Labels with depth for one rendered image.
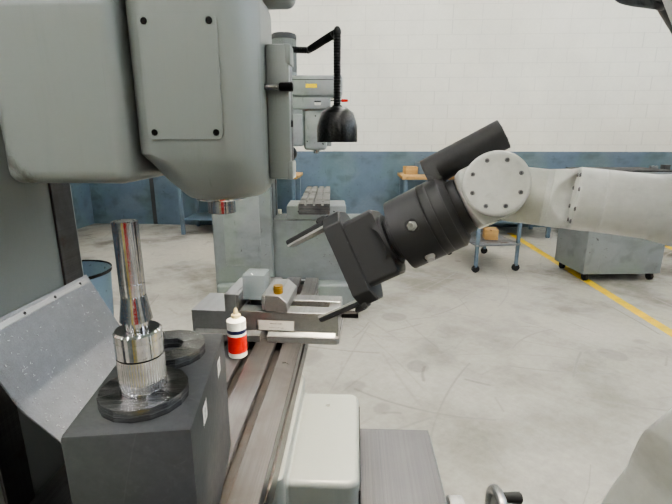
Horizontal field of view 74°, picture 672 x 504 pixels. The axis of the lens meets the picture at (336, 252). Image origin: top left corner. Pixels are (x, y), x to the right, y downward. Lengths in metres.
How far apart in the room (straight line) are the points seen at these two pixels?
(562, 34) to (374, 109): 2.93
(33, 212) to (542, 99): 7.36
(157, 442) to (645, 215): 0.51
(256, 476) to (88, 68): 0.61
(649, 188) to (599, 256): 4.62
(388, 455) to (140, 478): 0.64
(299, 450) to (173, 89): 0.66
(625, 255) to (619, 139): 3.38
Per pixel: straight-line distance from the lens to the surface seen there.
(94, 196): 8.52
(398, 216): 0.50
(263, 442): 0.76
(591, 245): 5.05
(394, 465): 1.03
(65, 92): 0.77
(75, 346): 1.03
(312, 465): 0.88
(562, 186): 0.56
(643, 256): 5.39
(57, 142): 0.78
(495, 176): 0.47
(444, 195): 0.50
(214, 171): 0.71
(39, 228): 1.03
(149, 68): 0.74
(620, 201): 0.51
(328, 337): 1.03
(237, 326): 0.96
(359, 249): 0.53
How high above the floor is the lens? 1.41
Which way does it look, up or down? 14 degrees down
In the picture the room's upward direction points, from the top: straight up
